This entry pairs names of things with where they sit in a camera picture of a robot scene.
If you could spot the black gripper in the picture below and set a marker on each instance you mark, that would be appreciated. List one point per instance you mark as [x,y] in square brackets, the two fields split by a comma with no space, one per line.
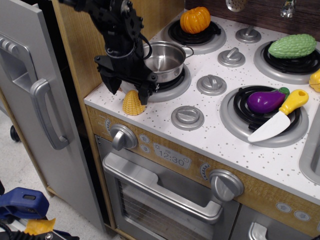
[130,68]

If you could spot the yellow toy corn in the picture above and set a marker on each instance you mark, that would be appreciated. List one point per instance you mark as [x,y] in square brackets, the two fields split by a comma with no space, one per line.
[132,105]

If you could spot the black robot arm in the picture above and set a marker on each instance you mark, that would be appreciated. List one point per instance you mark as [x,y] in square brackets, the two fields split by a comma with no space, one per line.
[125,46]

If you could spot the front left stove burner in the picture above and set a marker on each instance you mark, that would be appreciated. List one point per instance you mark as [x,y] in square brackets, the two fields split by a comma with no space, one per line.
[170,90]

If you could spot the stove burner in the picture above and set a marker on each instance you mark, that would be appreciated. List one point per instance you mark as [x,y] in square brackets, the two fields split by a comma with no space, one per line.
[170,90]
[241,121]
[290,71]
[207,41]

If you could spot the back left stove burner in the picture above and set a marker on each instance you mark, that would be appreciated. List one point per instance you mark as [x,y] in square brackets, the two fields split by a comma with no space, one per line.
[207,41]

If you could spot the front right stove burner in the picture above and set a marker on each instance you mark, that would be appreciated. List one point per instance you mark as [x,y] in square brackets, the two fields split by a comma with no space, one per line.
[241,121]

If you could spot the back right stove burner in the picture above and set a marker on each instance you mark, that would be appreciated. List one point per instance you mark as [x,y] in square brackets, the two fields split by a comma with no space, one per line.
[290,71]

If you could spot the small steel pot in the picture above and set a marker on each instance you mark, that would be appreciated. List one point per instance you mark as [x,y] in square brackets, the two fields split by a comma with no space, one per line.
[165,59]

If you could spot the left oven dial knob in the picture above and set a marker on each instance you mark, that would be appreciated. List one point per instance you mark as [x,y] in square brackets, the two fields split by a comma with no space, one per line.
[123,137]

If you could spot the oven dial knob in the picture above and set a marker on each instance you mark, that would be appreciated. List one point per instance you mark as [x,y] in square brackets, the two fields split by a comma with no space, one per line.
[225,186]
[123,137]

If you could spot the grey stovetop knob front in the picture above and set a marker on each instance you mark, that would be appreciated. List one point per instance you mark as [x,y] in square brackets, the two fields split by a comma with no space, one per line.
[187,118]

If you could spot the grey stovetop knob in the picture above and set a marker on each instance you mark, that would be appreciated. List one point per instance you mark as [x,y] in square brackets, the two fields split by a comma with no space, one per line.
[211,85]
[232,58]
[187,118]
[248,35]

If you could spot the grey stovetop knob middle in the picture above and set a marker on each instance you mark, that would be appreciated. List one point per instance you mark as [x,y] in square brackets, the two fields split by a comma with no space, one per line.
[211,85]

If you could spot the oven clock display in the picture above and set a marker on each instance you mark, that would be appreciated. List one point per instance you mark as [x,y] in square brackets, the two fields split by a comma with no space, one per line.
[172,156]

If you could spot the orange toy pumpkin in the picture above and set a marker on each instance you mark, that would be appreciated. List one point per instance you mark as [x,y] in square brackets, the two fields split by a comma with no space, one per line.
[195,20]

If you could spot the grey stovetop knob upper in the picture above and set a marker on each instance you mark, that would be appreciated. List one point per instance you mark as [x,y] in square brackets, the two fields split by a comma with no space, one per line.
[232,58]

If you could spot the grey toy fridge door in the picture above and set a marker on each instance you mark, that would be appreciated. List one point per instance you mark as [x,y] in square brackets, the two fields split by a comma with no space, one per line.
[27,55]

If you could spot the grey oven door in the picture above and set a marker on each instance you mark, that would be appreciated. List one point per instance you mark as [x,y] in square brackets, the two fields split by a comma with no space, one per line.
[143,217]

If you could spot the black caster wheel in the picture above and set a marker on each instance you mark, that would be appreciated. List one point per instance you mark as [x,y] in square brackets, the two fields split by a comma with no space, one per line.
[14,135]

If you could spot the grey stovetop knob back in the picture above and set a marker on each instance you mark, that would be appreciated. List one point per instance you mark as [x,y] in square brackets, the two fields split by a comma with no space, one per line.
[248,35]

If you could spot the hanging metal strainer spoon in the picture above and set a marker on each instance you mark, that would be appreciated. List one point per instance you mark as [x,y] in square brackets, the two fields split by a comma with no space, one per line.
[236,5]

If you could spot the purple toy eggplant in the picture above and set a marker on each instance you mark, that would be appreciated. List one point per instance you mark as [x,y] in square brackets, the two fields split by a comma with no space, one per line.
[263,102]

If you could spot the right oven dial knob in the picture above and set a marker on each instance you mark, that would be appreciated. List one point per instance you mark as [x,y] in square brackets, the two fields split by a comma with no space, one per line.
[225,186]

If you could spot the blue clamp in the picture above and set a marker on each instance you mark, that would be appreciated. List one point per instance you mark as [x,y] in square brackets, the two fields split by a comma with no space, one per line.
[23,203]

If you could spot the yellow tape piece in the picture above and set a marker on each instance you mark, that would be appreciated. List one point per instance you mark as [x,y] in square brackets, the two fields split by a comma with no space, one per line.
[39,226]

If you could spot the green toy bitter gourd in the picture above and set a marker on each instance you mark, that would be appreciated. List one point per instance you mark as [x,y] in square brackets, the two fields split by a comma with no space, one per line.
[293,46]

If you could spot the hanging metal utensil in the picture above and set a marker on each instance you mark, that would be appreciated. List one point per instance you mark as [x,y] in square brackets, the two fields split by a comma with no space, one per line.
[288,9]

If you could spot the grey lower cabinet door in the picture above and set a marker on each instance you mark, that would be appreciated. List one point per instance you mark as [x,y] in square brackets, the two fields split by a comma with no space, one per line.
[252,225]

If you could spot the yellow toy pepper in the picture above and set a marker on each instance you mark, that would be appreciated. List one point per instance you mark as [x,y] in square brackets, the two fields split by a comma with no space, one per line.
[314,81]

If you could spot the grey sink basin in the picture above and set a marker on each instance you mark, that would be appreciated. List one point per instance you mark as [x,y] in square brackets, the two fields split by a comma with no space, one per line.
[309,162]

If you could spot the silver oven door handle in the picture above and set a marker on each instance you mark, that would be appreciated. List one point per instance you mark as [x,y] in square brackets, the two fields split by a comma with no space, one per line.
[147,181]

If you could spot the silver fridge door handle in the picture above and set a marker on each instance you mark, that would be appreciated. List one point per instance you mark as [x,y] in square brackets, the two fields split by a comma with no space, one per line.
[38,92]

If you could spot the yellow handled toy knife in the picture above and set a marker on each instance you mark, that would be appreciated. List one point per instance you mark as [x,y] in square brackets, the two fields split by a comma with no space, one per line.
[280,121]

